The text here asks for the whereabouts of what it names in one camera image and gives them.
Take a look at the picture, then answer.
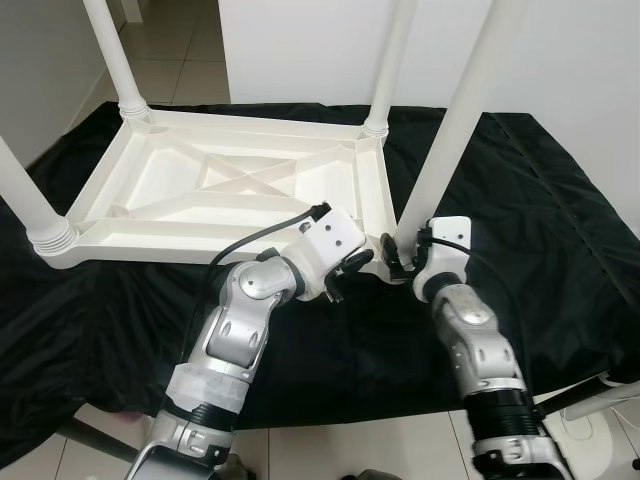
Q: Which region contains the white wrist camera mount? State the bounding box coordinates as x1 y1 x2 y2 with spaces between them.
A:
412 215 473 299
285 210 366 301

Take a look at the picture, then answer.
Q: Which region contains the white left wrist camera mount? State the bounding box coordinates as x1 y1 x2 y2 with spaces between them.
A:
285 210 366 301

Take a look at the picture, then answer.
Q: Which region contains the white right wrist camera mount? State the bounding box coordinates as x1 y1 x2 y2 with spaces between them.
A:
412 215 473 299

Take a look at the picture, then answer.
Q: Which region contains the black metal frame bar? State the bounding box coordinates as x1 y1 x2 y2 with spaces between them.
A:
535 375 616 421
55 420 141 463

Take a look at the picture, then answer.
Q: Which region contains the white plastic ribbed table top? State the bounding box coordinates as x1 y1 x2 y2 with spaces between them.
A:
40 103 406 284

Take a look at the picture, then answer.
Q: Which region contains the white tapered plastic table leg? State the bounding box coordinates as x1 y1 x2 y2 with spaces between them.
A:
82 0 151 121
0 135 79 259
362 0 419 139
393 0 528 256

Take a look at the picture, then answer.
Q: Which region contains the black table cloth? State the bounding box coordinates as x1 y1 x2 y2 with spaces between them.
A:
0 100 640 461

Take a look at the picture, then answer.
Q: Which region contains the white round stand base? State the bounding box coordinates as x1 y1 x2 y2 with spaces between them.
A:
555 380 640 480

